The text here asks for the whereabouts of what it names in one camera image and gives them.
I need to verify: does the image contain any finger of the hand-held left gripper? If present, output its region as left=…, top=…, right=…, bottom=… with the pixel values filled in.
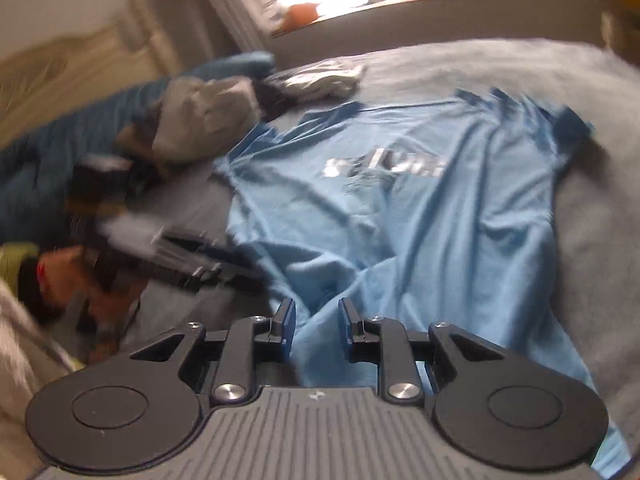
left=159, top=229, right=237, bottom=257
left=149, top=251, right=267, bottom=294

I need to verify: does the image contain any green fuzzy cloth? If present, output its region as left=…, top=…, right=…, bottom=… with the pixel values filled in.
left=0, top=242, right=40, bottom=283

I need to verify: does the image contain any dark patterned garment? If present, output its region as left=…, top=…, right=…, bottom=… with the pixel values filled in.
left=116, top=122, right=168, bottom=173

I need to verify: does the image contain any white garment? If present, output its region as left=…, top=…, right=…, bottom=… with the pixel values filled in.
left=265, top=59, right=368, bottom=103

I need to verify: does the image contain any white fluffy cloth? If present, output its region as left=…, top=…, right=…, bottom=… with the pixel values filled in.
left=0, top=280, right=83, bottom=466

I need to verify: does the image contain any window sill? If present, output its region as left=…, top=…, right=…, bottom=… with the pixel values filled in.
left=272, top=0, right=506, bottom=38

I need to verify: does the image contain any light blue t-shirt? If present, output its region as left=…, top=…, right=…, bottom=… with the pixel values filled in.
left=214, top=87, right=633, bottom=478

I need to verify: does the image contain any grey curtain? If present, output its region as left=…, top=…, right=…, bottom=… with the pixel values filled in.
left=187, top=0, right=281, bottom=58

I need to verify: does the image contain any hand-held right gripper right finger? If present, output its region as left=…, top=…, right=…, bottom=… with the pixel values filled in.
left=338, top=298, right=506, bottom=405

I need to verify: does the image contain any beige grey garment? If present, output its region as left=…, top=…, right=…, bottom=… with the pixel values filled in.
left=150, top=76, right=261, bottom=163

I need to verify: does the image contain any blue duvet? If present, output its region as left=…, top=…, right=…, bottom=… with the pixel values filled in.
left=0, top=50, right=276, bottom=246

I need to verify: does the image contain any orange object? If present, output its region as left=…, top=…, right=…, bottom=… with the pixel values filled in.
left=282, top=4, right=321, bottom=33

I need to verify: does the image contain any person's left hand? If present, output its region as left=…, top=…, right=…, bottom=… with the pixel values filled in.
left=75, top=260, right=143, bottom=356

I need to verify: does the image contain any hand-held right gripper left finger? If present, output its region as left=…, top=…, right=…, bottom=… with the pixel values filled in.
left=129, top=298, right=297, bottom=407

